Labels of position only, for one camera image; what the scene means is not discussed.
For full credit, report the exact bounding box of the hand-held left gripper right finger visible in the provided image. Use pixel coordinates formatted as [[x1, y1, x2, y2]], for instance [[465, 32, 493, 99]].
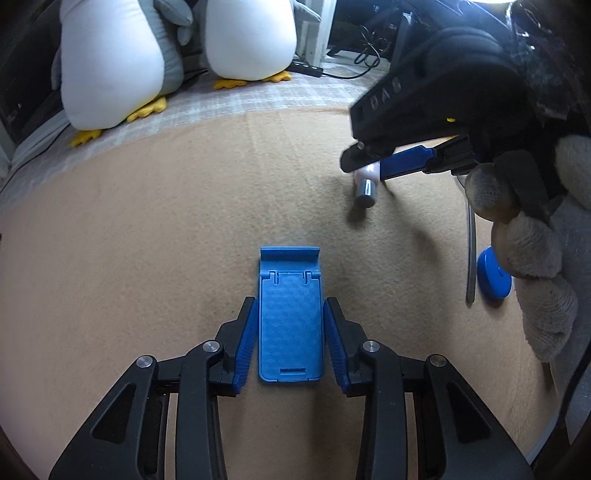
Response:
[[323, 298, 536, 480]]

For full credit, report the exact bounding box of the blue round lid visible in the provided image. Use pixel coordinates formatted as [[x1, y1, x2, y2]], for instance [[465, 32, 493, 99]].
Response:
[[475, 246, 513, 303]]

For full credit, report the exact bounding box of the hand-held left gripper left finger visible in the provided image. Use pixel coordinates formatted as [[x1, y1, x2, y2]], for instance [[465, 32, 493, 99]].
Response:
[[48, 296, 259, 480]]

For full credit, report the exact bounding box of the large penguin plush toy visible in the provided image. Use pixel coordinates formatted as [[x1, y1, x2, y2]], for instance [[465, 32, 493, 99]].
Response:
[[51, 0, 195, 147]]

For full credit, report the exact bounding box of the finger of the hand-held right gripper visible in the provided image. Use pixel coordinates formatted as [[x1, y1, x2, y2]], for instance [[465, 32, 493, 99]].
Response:
[[379, 135, 477, 182], [340, 141, 393, 175]]

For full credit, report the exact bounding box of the pink lipstick tube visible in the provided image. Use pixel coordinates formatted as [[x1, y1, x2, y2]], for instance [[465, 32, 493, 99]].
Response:
[[353, 161, 382, 206]]

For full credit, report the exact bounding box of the metal spoon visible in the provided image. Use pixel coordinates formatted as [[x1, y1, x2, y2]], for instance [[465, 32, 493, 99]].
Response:
[[465, 175, 477, 304]]

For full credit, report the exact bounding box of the grey checked cloth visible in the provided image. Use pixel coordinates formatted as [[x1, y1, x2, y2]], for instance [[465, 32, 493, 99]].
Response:
[[0, 69, 384, 199]]

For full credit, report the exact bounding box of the blue phone stand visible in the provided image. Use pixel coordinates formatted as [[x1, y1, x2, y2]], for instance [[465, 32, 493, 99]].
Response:
[[256, 246, 326, 384]]

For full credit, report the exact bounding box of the tangled black cable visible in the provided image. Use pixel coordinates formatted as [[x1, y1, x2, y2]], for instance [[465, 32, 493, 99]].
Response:
[[322, 21, 399, 80]]

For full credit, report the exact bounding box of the black light stand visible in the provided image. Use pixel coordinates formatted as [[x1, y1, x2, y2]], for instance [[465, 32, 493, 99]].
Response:
[[390, 11, 416, 77]]

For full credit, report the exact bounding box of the small penguin plush toy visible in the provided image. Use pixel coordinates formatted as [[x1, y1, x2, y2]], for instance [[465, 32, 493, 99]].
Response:
[[178, 0, 321, 90]]

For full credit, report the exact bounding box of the white window frame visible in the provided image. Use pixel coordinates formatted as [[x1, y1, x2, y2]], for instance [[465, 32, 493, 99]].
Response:
[[295, 0, 338, 68]]

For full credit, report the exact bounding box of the black power strip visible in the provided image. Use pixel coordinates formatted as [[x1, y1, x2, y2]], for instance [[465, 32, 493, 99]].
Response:
[[291, 59, 324, 78]]

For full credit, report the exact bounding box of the person's right hand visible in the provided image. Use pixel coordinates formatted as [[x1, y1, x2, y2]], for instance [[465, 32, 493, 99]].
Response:
[[464, 134, 591, 364]]

